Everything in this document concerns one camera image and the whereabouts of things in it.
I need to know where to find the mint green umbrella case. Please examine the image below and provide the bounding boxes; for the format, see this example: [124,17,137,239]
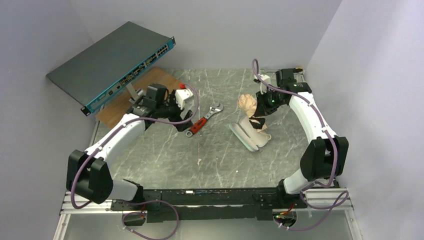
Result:
[228,116,272,152]

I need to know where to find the beige umbrella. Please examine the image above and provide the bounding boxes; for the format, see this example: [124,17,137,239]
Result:
[237,94,257,118]

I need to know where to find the grey blue network switch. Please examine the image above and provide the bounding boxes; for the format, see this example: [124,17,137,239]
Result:
[46,21,176,116]

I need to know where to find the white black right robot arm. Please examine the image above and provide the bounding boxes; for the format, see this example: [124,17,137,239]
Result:
[253,68,349,210]

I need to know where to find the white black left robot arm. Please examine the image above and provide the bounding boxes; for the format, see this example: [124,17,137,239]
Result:
[66,83,200,209]

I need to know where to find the wooden board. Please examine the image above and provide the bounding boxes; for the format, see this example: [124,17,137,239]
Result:
[95,66,185,133]

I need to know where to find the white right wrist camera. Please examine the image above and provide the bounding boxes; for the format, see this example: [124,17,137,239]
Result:
[253,74,271,94]

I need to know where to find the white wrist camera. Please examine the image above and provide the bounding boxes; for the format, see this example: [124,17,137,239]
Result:
[174,83,194,110]
[253,74,271,94]

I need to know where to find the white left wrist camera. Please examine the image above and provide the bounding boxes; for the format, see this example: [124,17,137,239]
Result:
[174,83,194,110]

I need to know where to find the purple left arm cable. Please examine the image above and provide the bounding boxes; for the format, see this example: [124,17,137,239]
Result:
[69,82,200,240]

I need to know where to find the metal switch stand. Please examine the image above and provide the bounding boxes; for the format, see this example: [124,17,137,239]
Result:
[125,83,146,105]

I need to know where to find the red handled adjustable wrench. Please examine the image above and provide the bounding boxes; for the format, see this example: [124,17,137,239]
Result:
[185,103,224,138]

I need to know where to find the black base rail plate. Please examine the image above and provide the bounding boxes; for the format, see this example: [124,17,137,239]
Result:
[111,186,307,223]

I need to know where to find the aluminium frame rails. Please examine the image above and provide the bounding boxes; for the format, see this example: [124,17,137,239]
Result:
[52,74,364,240]

